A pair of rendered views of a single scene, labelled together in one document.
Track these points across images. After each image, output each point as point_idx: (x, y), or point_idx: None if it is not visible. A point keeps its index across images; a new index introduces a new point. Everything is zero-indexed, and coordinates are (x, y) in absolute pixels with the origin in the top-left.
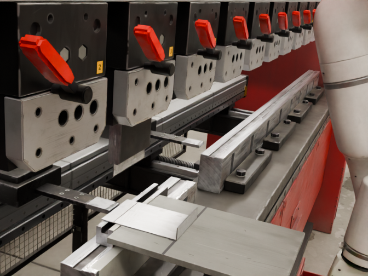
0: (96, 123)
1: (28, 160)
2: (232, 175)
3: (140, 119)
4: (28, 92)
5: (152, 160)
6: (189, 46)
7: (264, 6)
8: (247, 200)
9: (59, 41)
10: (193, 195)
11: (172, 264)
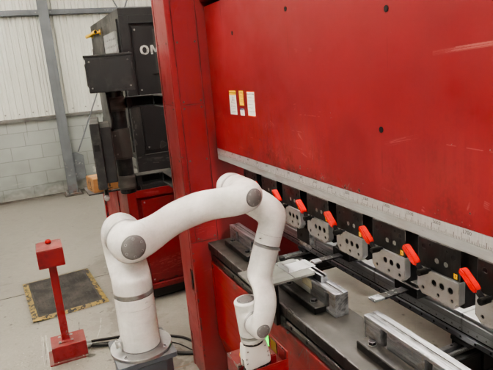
0: None
1: None
2: None
3: (287, 222)
4: None
5: (455, 342)
6: (308, 211)
7: (392, 228)
8: (348, 346)
9: (267, 186)
10: (333, 299)
11: (296, 292)
